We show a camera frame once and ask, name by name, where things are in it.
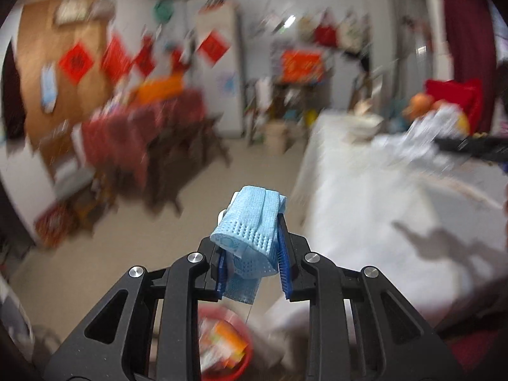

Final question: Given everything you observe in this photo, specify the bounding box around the blue face mask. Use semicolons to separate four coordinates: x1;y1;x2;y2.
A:
210;186;286;304

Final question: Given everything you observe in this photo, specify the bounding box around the orange medicine box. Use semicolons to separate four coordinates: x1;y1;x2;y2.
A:
199;317;249;371

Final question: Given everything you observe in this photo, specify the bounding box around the red trash basket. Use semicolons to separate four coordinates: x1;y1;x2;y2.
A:
198;303;253;381

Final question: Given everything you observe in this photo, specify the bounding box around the yellow pomelo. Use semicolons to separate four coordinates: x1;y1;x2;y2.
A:
456;112;470;136

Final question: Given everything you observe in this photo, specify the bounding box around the red cushion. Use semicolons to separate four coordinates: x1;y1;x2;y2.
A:
424;78;483;134

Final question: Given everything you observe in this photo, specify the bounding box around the beige plastic bucket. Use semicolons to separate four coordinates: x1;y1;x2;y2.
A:
264;120;288;155

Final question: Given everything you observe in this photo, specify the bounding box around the grey white tablecloth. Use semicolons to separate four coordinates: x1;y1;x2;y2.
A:
286;112;507;329

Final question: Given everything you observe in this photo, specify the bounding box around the red covered side table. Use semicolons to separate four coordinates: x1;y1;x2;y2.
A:
81;89;207;188

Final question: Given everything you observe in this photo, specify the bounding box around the white ceramic bowl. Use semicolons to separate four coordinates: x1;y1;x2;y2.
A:
347;114;384;140

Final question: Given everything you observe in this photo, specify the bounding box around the wooden chair grey seat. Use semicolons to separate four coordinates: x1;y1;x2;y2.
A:
37;120;102;223

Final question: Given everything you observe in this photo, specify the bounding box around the red carton on floor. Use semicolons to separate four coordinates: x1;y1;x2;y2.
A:
34;202;78;249

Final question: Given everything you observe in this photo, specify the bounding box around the orange long box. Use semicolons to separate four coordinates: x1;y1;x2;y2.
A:
133;73;184;104

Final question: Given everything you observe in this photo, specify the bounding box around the red gift box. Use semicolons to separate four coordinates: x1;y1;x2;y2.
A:
281;50;324;84

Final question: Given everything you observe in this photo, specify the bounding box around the red tote bag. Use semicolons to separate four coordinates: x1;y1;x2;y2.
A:
314;9;338;48

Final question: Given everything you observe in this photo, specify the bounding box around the red fu paper on fridge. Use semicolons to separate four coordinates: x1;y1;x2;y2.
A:
197;29;231;67

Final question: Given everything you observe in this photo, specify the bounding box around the white refrigerator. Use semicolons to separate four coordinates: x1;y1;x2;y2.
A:
195;2;245;138

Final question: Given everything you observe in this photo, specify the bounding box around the red fu paper on door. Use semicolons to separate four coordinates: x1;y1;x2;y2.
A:
58;40;95;85

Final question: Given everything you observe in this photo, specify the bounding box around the red plastic bag on wall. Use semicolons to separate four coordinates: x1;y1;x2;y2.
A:
101;33;133;84

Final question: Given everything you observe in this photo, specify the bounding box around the green plate on wall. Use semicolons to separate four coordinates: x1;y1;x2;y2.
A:
153;0;175;24

